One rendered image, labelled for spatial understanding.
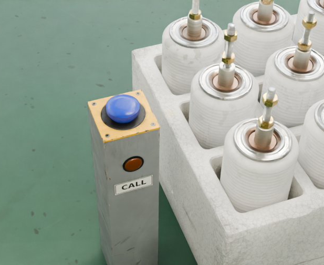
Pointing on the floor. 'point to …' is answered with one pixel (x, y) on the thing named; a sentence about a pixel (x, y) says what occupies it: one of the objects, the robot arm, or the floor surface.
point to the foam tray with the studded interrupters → (140, 72)
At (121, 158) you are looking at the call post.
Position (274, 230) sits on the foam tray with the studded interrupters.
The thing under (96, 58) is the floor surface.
